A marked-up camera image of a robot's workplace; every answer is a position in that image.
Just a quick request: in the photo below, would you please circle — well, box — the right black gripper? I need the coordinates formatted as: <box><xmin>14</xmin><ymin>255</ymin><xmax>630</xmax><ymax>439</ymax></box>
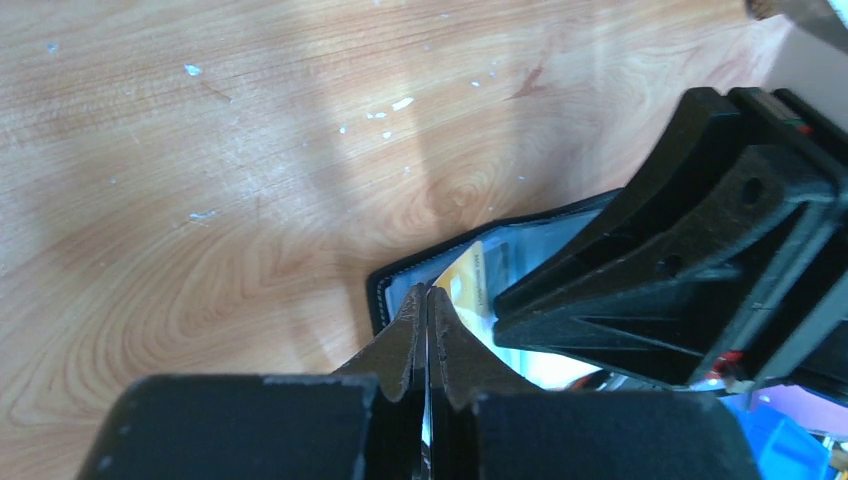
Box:
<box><xmin>494</xmin><ymin>87</ymin><xmax>847</xmax><ymax>403</ymax></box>

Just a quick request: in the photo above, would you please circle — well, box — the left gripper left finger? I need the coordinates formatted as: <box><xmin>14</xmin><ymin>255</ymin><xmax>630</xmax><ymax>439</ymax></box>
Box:
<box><xmin>78</xmin><ymin>285</ymin><xmax>426</xmax><ymax>479</ymax></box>

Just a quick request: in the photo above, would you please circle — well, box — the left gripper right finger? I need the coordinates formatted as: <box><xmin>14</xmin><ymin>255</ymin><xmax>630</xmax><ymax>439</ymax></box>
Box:
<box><xmin>427</xmin><ymin>288</ymin><xmax>760</xmax><ymax>479</ymax></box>

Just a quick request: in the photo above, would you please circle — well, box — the yellow credit card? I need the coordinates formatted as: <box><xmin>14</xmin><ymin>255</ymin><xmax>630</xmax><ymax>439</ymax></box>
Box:
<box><xmin>434</xmin><ymin>241</ymin><xmax>494</xmax><ymax>344</ymax></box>

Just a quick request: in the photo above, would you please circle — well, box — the black card holder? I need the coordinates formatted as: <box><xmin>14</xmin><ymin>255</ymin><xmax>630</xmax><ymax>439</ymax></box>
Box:
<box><xmin>366</xmin><ymin>192</ymin><xmax>615</xmax><ymax>390</ymax></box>

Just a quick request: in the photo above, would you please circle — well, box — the blue plastic bin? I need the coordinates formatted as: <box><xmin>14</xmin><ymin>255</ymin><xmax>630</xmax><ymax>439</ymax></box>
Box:
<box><xmin>722</xmin><ymin>397</ymin><xmax>839</xmax><ymax>480</ymax></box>

